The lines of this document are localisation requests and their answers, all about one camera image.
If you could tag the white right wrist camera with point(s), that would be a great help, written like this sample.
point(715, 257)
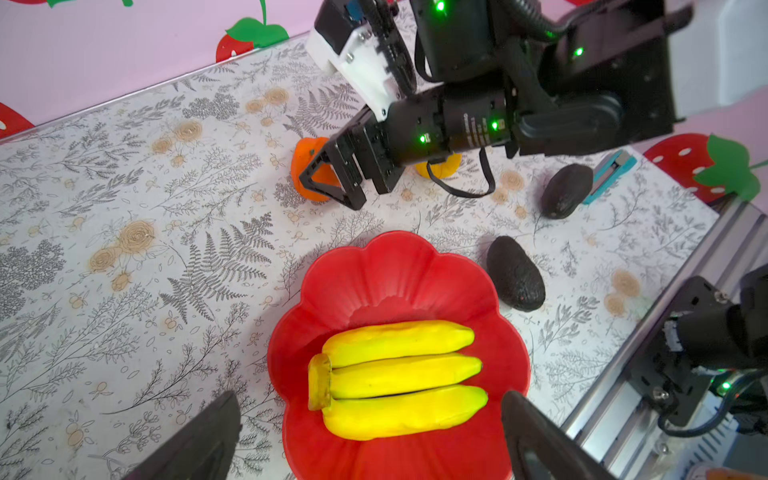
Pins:
point(361, 41)

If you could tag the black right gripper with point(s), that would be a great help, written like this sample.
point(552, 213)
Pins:
point(359, 152)

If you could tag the teal utility knife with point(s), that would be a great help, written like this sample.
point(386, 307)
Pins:
point(606, 174)

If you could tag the aluminium front rail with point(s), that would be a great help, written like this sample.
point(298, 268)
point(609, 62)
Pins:
point(615, 425)

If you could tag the dark fake avocado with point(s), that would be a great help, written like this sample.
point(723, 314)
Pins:
point(517, 279)
point(566, 190)

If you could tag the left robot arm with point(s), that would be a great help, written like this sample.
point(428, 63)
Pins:
point(700, 338)

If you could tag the yellow fake lemon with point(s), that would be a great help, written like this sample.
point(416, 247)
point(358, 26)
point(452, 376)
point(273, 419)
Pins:
point(442, 170)

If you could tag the orange fake orange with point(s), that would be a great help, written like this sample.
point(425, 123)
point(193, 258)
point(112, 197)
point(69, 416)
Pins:
point(304, 151)

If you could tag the yellow fake banana bunch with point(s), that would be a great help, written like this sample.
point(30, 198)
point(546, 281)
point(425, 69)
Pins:
point(396, 379)

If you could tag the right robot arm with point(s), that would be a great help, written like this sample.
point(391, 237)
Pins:
point(483, 74)

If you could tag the red flower-shaped fruit bowl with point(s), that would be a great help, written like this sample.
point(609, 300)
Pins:
point(398, 276)

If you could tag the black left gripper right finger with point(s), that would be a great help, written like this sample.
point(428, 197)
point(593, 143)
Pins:
point(539, 449)

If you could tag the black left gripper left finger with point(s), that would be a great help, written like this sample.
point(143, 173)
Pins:
point(202, 449)

